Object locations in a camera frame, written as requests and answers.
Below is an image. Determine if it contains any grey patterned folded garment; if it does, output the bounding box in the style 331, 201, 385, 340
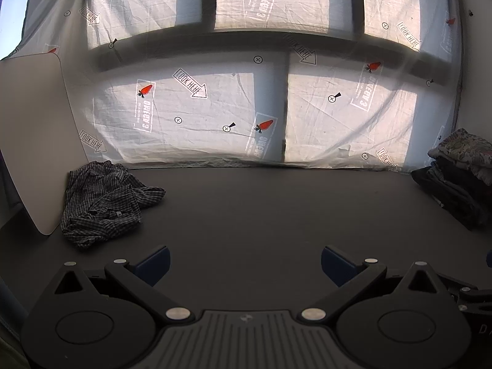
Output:
428, 128, 492, 186

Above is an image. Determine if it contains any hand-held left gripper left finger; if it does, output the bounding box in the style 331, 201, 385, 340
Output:
54, 245, 193, 323

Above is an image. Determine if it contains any blue checked shirt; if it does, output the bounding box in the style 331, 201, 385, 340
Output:
61, 160, 166, 249

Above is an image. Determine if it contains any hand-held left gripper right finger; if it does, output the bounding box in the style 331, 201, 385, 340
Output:
298, 244, 452, 323

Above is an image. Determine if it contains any stack of dark folded clothes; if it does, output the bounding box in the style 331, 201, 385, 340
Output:
411, 157, 492, 232

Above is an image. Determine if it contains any white rounded board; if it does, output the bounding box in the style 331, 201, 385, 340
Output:
0, 54, 91, 236

